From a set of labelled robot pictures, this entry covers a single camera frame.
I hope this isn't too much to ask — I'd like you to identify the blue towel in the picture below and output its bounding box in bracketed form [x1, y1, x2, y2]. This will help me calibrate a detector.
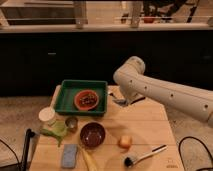
[114, 99, 129, 107]

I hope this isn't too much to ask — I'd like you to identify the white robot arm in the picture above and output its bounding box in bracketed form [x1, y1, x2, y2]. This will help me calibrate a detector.
[113, 56, 213, 127]

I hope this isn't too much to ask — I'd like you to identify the orange bowl with food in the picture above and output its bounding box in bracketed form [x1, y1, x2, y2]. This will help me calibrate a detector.
[74, 89, 99, 111]

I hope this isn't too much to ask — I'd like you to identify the purple bowl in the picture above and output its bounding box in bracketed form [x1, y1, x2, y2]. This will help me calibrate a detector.
[80, 122, 105, 149]

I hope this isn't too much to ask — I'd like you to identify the black and tan block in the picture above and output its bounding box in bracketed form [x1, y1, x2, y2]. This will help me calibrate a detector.
[131, 97, 146, 105]

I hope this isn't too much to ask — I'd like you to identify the green plastic tray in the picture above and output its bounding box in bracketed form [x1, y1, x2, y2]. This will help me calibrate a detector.
[54, 80, 108, 117]

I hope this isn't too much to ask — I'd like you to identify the small metal cup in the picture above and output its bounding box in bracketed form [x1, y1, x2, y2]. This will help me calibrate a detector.
[65, 116, 78, 132]

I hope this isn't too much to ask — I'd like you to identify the green cloth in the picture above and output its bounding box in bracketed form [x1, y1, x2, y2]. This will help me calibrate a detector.
[41, 120, 67, 145]

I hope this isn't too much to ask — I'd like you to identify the blue sponge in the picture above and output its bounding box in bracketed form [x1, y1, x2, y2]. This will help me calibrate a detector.
[61, 144, 78, 169]

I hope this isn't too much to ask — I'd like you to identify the yellow corn cob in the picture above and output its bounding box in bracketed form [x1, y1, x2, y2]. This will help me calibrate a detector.
[80, 146, 98, 171]

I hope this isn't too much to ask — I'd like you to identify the black chair left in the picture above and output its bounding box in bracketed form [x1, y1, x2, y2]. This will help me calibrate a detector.
[0, 128, 37, 171]

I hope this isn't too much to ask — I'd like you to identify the black cable right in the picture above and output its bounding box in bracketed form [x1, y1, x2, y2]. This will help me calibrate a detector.
[178, 135, 213, 171]

